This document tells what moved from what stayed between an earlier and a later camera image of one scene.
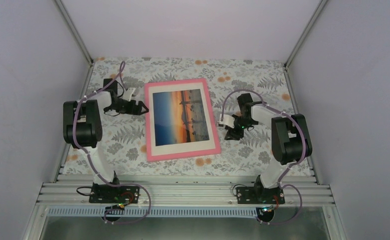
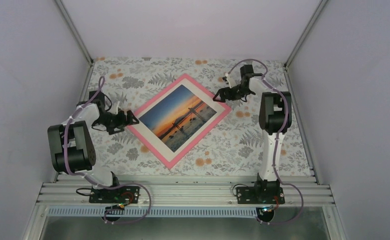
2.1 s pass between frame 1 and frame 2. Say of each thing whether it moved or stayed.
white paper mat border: moved
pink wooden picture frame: moved
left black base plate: stayed
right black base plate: stayed
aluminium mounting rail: stayed
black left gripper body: moved
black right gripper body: moved
